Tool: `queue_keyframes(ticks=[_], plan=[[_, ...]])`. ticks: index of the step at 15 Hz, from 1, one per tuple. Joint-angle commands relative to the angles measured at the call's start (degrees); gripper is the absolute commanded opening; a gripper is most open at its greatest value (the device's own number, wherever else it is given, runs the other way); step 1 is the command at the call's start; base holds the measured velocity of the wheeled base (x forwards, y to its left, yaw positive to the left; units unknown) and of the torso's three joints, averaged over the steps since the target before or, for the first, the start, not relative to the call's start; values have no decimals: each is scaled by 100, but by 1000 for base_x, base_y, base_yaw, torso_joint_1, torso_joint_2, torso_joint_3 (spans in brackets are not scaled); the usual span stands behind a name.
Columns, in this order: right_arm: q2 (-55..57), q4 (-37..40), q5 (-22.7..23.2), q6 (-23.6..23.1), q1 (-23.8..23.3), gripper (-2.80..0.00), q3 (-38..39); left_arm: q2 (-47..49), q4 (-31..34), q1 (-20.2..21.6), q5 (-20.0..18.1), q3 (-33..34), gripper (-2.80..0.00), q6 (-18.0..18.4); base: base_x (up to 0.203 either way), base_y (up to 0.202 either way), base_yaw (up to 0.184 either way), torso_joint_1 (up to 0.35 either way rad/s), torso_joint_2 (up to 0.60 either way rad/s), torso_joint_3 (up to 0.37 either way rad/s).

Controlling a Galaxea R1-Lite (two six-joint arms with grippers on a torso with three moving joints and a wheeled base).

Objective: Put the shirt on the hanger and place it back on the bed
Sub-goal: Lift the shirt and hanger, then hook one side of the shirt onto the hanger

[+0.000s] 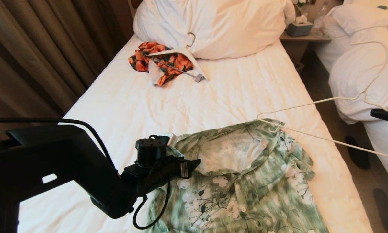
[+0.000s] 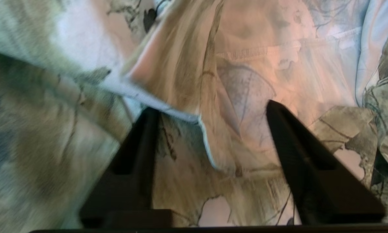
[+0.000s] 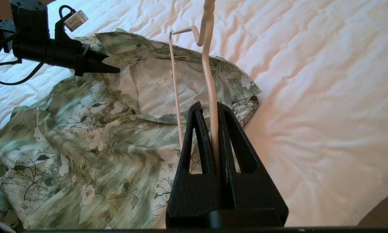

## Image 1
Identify white wire hanger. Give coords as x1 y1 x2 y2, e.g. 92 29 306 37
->
256 40 388 161

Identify large white pillow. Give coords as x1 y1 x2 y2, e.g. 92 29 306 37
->
133 0 295 60

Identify grey tissue box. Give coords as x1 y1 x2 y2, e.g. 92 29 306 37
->
286 15 313 37

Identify white duvet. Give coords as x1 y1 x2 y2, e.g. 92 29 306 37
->
314 0 388 125

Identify green floral shirt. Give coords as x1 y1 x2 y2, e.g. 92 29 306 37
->
145 119 329 233

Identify black slipper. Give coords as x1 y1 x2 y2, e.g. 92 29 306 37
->
345 136 370 169

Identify wooden nightstand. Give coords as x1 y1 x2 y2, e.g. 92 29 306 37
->
279 31 331 65

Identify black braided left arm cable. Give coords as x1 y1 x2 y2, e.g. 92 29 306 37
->
0 118 172 230

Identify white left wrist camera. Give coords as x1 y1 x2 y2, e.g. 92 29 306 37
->
163 133 179 150

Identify clear plastic bottle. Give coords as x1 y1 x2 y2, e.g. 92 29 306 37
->
312 3 327 30

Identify wooden headboard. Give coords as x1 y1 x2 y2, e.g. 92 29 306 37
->
128 0 146 20

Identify orange floral garment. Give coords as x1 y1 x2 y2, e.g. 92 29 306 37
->
128 41 194 87

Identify white bed mattress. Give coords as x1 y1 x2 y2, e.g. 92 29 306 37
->
362 121 388 198

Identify white clip hanger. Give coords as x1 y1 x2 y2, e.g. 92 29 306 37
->
148 32 210 83

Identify white flowers in vase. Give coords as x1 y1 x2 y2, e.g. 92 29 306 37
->
291 0 308 17

